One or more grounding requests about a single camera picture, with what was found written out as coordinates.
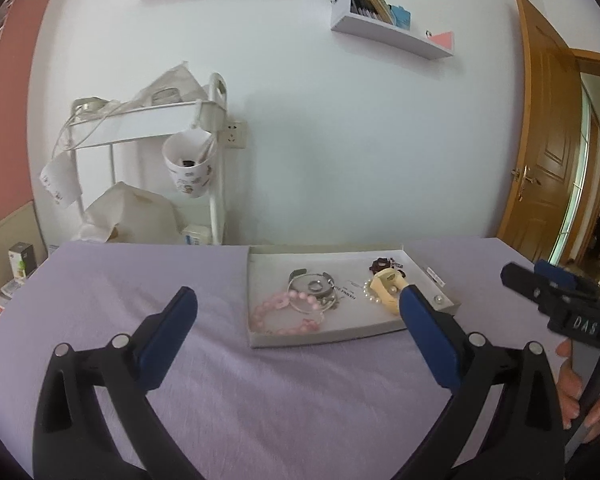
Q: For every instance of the green white box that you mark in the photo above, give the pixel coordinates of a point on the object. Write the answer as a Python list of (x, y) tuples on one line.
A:
[(21, 260)]

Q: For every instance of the row of books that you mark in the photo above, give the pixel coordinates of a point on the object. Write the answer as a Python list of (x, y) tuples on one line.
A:
[(370, 2)]

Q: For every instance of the white wall socket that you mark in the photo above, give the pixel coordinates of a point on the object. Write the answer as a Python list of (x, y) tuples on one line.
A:
[(233, 133)]

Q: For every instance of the wooden door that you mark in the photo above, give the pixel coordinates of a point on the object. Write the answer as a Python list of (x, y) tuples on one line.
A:
[(545, 110)]

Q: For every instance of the white storage cart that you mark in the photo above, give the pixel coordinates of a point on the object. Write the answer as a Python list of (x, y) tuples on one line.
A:
[(130, 125)]

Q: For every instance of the pink card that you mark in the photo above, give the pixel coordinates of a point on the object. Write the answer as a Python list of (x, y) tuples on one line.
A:
[(441, 38)]

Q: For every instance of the clear bangle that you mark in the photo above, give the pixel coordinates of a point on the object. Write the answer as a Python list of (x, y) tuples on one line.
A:
[(330, 305)]

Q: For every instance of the white printed cup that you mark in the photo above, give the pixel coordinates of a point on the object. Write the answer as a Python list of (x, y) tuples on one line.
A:
[(190, 180)]

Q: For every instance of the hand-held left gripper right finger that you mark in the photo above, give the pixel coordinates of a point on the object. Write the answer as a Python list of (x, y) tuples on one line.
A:
[(430, 335)]

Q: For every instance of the person's right hand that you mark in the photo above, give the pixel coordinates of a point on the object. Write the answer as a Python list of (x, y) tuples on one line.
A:
[(569, 385)]

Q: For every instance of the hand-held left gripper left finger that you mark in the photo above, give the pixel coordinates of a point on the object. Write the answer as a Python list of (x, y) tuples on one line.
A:
[(167, 340)]

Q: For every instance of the white plastic bag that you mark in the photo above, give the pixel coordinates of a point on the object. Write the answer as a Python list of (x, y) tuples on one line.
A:
[(175, 80)]

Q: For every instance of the white jewelry tray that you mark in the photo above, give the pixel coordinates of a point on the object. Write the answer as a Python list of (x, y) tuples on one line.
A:
[(360, 317)]

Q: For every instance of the white wall shelf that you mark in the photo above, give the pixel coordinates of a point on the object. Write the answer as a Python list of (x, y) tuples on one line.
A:
[(380, 32)]

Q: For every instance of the white paper bag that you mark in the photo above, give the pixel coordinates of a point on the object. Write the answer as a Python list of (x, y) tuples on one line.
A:
[(130, 215)]

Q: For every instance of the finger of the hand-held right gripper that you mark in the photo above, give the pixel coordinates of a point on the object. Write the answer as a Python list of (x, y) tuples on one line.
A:
[(522, 282), (560, 277)]

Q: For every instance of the white printed pouch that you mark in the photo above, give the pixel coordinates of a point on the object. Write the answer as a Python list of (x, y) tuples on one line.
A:
[(60, 180)]

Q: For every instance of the beige board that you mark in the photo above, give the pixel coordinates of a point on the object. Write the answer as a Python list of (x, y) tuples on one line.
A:
[(5, 240)]

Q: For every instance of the small white blue box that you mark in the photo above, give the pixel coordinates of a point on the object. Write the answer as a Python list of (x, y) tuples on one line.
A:
[(197, 235)]

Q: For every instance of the lilac tablecloth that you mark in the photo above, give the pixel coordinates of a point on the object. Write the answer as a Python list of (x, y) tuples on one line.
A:
[(130, 270)]

